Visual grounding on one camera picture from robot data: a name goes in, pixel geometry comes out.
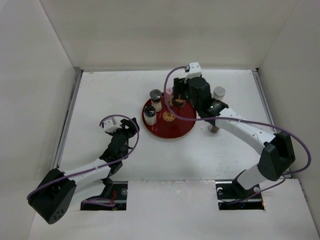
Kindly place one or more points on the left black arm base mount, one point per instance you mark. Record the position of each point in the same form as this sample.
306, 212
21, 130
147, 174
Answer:
112, 198

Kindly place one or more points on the red round tray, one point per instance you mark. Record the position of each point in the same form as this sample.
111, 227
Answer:
167, 125

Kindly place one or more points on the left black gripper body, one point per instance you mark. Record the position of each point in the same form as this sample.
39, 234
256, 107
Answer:
128, 133

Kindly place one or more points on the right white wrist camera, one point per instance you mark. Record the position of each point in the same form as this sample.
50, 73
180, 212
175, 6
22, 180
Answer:
193, 70

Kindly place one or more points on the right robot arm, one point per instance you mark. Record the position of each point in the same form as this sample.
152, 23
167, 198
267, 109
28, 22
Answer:
275, 149

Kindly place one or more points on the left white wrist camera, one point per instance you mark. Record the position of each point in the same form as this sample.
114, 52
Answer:
110, 125

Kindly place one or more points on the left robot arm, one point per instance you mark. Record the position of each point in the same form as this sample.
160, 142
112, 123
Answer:
58, 189

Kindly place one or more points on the red lid chili sauce jar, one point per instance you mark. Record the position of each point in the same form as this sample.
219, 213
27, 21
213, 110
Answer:
178, 102

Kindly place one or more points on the clear cap salt grinder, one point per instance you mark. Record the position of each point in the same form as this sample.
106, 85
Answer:
156, 99

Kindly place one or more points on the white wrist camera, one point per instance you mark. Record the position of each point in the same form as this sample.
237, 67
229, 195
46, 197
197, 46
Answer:
110, 125
193, 70

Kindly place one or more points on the tall silver lid jar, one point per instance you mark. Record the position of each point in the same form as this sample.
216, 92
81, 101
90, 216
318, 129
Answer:
219, 93

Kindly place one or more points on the pink lid spice jar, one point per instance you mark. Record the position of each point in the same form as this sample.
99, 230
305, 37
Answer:
168, 96

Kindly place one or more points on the white blue lid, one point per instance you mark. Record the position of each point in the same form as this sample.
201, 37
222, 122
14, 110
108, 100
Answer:
213, 129

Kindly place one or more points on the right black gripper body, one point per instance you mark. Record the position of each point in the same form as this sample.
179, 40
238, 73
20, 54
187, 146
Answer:
196, 105

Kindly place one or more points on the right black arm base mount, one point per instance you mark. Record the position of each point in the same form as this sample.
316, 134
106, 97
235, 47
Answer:
231, 196

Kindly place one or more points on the black knob cap salt bottle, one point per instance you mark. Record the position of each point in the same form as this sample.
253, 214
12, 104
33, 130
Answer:
150, 115

